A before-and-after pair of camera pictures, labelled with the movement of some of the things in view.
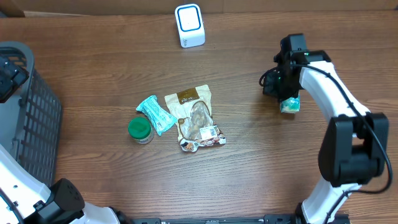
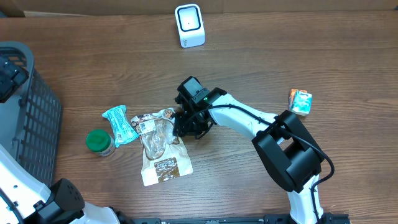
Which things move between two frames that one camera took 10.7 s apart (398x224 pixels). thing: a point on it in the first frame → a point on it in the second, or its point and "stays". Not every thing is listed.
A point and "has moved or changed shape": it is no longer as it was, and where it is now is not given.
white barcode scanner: x=190 y=25 stays
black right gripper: x=270 y=88 → x=186 y=129
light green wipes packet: x=161 y=120 → x=123 y=130
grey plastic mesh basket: x=31 y=121 stays
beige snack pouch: x=192 y=109 has moved or changed shape
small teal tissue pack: x=290 y=104 → x=302 y=102
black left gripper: x=8 y=81 stays
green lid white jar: x=140 y=130 → x=101 y=142
